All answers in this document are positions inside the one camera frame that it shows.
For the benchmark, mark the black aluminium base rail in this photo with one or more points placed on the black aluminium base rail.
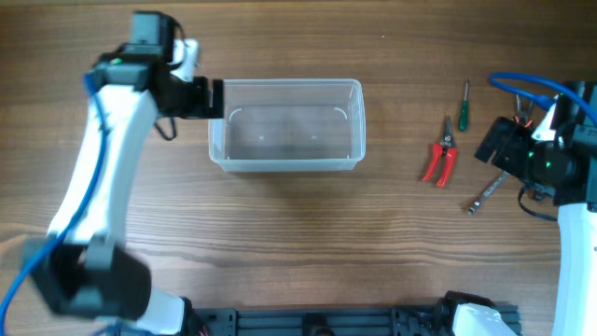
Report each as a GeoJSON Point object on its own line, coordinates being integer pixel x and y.
{"type": "Point", "coordinates": [398, 321]}

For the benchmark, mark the red handled cutters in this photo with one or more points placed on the red handled cutters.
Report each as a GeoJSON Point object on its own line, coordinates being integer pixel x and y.
{"type": "Point", "coordinates": [445, 148]}

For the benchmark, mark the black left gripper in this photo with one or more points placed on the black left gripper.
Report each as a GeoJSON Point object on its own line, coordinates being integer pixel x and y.
{"type": "Point", "coordinates": [201, 97]}

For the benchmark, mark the green handled screwdriver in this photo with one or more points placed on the green handled screwdriver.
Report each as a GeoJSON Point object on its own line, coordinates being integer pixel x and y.
{"type": "Point", "coordinates": [464, 113]}

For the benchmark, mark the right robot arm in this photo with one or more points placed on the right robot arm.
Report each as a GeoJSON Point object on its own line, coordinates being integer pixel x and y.
{"type": "Point", "coordinates": [574, 123]}

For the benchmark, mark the orange black needle-nose pliers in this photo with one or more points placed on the orange black needle-nose pliers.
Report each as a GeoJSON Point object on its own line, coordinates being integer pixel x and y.
{"type": "Point", "coordinates": [523, 114]}

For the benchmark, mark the small metal wrench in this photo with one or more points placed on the small metal wrench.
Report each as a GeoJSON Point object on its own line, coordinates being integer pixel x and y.
{"type": "Point", "coordinates": [487, 193]}

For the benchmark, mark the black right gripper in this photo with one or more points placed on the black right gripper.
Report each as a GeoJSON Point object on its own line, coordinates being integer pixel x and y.
{"type": "Point", "coordinates": [505, 145]}

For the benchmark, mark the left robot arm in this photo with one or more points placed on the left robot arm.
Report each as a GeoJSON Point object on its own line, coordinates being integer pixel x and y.
{"type": "Point", "coordinates": [82, 268]}

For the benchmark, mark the clear plastic storage container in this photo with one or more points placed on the clear plastic storage container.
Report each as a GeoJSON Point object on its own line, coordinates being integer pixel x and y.
{"type": "Point", "coordinates": [290, 125]}

